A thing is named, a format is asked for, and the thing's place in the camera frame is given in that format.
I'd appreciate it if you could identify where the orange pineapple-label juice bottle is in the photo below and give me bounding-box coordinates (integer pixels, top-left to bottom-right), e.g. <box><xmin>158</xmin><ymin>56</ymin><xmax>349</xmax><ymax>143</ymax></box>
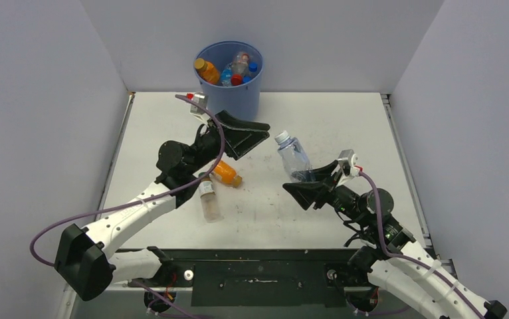
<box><xmin>193</xmin><ymin>58</ymin><xmax>221</xmax><ymax>85</ymax></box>

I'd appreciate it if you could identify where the plain orange juice bottle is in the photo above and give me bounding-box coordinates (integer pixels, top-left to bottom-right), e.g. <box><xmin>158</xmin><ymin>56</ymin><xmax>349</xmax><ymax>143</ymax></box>
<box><xmin>211</xmin><ymin>160</ymin><xmax>243</xmax><ymax>188</ymax></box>

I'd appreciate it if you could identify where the clear bottle red round logo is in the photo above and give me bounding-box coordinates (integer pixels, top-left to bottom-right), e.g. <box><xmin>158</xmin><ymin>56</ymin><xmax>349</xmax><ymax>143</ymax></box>
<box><xmin>231</xmin><ymin>51</ymin><xmax>250</xmax><ymax>76</ymax></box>

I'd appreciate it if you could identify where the cloudy bottle green cap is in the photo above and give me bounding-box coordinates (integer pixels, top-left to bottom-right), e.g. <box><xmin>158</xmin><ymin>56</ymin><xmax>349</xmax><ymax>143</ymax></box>
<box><xmin>197</xmin><ymin>172</ymin><xmax>223</xmax><ymax>223</ymax></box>

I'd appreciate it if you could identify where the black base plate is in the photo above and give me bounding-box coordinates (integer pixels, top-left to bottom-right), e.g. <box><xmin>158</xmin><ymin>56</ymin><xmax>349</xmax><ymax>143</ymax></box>
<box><xmin>129</xmin><ymin>247</ymin><xmax>381</xmax><ymax>308</ymax></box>

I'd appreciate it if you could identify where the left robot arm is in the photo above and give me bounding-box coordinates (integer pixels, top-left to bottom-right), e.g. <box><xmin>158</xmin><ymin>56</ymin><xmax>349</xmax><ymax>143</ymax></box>
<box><xmin>54</xmin><ymin>111</ymin><xmax>270</xmax><ymax>301</ymax></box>

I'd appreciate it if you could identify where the crushed blue-label water bottle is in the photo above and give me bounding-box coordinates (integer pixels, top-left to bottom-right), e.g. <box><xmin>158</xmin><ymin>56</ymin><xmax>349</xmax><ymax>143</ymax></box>
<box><xmin>220</xmin><ymin>63</ymin><xmax>233</xmax><ymax>87</ymax></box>

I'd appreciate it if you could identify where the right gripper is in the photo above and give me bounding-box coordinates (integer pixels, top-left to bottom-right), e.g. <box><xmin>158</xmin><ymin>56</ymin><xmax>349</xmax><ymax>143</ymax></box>
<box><xmin>283</xmin><ymin>160</ymin><xmax>370</xmax><ymax>226</ymax></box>

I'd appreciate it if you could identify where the blue plastic bin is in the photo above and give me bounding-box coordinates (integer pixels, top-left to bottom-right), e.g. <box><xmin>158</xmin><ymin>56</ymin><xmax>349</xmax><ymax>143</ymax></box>
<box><xmin>193</xmin><ymin>41</ymin><xmax>266</xmax><ymax>121</ymax></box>

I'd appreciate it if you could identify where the Pepsi bottle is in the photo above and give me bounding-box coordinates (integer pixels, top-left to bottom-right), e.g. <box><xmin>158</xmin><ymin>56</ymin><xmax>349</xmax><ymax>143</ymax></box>
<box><xmin>243</xmin><ymin>62</ymin><xmax>258</xmax><ymax>83</ymax></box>

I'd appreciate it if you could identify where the small clear water bottle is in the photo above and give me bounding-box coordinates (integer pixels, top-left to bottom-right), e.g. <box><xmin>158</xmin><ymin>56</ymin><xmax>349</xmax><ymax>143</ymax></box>
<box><xmin>274</xmin><ymin>130</ymin><xmax>315</xmax><ymax>183</ymax></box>

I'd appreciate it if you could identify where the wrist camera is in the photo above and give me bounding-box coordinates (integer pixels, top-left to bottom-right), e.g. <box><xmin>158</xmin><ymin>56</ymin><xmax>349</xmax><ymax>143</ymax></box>
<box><xmin>186</xmin><ymin>92</ymin><xmax>210</xmax><ymax>124</ymax></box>
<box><xmin>337</xmin><ymin>149</ymin><xmax>362</xmax><ymax>177</ymax></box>

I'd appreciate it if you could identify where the aluminium rail frame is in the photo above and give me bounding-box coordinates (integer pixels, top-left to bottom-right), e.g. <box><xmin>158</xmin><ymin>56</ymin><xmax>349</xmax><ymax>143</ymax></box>
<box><xmin>56</xmin><ymin>91</ymin><xmax>138</xmax><ymax>319</ymax></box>

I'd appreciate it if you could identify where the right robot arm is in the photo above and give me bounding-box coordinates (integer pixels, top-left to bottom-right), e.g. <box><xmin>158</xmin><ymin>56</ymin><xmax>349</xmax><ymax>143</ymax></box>
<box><xmin>282</xmin><ymin>160</ymin><xmax>508</xmax><ymax>318</ymax></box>

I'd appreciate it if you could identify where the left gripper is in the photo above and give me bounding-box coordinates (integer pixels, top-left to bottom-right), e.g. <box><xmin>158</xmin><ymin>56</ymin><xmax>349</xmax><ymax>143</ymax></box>
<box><xmin>185</xmin><ymin>110</ymin><xmax>270</xmax><ymax>175</ymax></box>

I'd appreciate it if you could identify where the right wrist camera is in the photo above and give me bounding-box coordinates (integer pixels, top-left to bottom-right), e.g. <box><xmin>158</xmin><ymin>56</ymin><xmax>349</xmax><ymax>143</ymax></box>
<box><xmin>337</xmin><ymin>149</ymin><xmax>362</xmax><ymax>177</ymax></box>

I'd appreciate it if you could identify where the red-label clear bottle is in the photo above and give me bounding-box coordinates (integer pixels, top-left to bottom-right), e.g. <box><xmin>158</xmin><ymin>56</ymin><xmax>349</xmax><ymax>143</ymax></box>
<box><xmin>230</xmin><ymin>74</ymin><xmax>244</xmax><ymax>86</ymax></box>

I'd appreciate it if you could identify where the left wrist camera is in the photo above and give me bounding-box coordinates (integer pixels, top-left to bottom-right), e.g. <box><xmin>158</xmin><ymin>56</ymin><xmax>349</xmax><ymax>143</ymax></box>
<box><xmin>186</xmin><ymin>92</ymin><xmax>210</xmax><ymax>124</ymax></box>

